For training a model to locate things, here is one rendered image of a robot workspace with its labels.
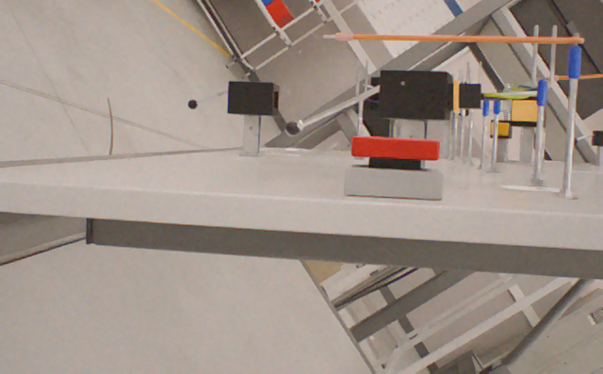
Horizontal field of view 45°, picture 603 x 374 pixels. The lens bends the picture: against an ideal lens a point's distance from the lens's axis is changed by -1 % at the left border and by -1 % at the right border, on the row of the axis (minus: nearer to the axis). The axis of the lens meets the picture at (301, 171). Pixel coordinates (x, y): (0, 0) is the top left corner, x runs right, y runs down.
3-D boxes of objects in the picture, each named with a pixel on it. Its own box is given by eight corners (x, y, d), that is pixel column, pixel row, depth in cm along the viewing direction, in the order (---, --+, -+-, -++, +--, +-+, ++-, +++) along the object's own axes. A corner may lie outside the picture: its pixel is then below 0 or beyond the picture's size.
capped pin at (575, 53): (550, 196, 49) (560, 33, 48) (571, 197, 49) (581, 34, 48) (560, 198, 47) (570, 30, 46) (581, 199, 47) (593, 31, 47)
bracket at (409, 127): (402, 175, 66) (405, 120, 65) (429, 177, 65) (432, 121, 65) (392, 178, 61) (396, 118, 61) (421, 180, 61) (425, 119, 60)
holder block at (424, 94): (387, 119, 66) (389, 73, 66) (450, 121, 64) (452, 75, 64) (377, 117, 62) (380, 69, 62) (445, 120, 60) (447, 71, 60)
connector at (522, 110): (541, 121, 114) (542, 102, 113) (540, 121, 112) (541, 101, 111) (512, 121, 115) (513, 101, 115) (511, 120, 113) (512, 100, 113)
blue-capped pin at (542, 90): (527, 185, 60) (532, 79, 59) (545, 187, 59) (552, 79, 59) (526, 187, 58) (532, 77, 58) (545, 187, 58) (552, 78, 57)
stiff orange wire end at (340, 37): (324, 41, 52) (325, 33, 52) (582, 46, 48) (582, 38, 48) (320, 39, 51) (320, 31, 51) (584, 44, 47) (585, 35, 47)
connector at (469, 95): (427, 109, 64) (427, 86, 64) (484, 109, 63) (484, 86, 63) (423, 107, 61) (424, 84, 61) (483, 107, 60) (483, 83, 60)
